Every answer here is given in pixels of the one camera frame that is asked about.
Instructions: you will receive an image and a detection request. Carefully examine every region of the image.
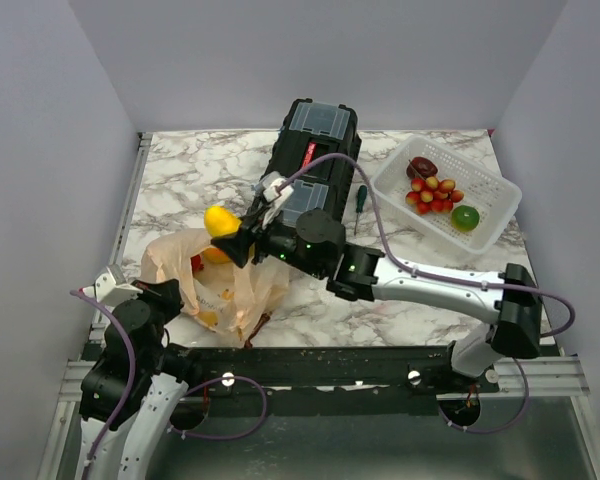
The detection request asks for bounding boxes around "brown faucet tap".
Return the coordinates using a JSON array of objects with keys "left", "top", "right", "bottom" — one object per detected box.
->
[{"left": 243, "top": 312, "right": 271, "bottom": 349}]

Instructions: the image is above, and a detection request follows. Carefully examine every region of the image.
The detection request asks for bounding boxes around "green handled screwdriver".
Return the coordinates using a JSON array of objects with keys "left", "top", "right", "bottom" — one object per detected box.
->
[{"left": 354, "top": 185, "right": 368, "bottom": 235}]

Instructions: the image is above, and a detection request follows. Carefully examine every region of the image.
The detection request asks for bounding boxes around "black plastic toolbox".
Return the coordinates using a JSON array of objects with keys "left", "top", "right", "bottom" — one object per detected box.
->
[{"left": 252, "top": 97, "right": 362, "bottom": 226}]

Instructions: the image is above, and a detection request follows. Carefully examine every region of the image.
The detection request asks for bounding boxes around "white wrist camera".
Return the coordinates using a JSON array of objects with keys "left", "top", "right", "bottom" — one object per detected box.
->
[
  {"left": 79, "top": 264, "right": 141, "bottom": 307},
  {"left": 254, "top": 171, "right": 293, "bottom": 228}
]

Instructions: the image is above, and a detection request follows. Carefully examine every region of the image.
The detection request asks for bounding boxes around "white plastic basket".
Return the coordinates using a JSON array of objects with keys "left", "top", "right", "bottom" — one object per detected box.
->
[{"left": 371, "top": 135, "right": 522, "bottom": 255}]

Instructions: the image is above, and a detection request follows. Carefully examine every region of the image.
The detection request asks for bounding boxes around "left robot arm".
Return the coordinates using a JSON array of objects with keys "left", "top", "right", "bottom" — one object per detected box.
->
[{"left": 74, "top": 279, "right": 202, "bottom": 479}]

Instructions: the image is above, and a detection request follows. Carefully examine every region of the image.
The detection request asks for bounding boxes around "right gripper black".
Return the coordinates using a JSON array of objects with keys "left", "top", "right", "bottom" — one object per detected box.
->
[{"left": 213, "top": 204, "right": 325, "bottom": 279}]

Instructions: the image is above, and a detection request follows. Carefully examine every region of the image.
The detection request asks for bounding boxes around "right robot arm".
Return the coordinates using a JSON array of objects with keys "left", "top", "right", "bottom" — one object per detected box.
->
[{"left": 204, "top": 206, "right": 542, "bottom": 392}]

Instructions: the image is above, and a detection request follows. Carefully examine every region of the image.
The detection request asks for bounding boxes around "translucent orange plastic bag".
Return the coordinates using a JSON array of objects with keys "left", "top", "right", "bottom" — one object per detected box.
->
[{"left": 140, "top": 228, "right": 290, "bottom": 346}]

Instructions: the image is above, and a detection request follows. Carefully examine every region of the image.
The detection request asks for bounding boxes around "dark red fake apple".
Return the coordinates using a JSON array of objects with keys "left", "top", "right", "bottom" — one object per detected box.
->
[{"left": 406, "top": 156, "right": 438, "bottom": 180}]

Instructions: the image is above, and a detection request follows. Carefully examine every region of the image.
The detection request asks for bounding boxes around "red fake fruit in bag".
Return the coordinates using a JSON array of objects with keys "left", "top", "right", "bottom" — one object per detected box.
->
[{"left": 190, "top": 254, "right": 205, "bottom": 275}]

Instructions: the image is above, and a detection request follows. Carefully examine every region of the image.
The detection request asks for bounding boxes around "yellow fake mango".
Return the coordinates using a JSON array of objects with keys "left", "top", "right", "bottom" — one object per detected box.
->
[{"left": 204, "top": 205, "right": 242, "bottom": 238}]

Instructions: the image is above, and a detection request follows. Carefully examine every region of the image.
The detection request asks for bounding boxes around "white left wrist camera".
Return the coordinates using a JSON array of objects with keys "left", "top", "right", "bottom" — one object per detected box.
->
[{"left": 79, "top": 264, "right": 141, "bottom": 307}]

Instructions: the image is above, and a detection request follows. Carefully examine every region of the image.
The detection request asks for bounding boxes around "yellow fake fruit in bag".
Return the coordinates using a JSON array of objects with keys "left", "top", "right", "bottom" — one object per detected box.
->
[{"left": 201, "top": 246, "right": 232, "bottom": 264}]

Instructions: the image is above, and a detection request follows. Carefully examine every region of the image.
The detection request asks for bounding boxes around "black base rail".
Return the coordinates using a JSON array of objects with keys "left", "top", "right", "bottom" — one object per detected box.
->
[{"left": 157, "top": 344, "right": 499, "bottom": 418}]

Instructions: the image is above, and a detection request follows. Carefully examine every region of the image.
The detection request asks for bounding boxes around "red yellow cherry bunch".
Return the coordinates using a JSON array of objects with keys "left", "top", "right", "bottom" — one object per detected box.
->
[{"left": 405, "top": 176, "right": 465, "bottom": 215}]

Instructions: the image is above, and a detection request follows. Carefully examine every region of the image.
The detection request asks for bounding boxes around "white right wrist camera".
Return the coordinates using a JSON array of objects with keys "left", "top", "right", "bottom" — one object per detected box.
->
[{"left": 254, "top": 171, "right": 293, "bottom": 228}]

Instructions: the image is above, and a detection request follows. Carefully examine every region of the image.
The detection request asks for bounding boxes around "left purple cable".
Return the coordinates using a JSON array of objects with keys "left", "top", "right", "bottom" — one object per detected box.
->
[{"left": 69, "top": 287, "right": 139, "bottom": 480}]

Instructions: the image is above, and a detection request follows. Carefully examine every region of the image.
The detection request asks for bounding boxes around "green fake fruit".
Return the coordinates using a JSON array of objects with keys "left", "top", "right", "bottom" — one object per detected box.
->
[{"left": 451, "top": 205, "right": 481, "bottom": 233}]

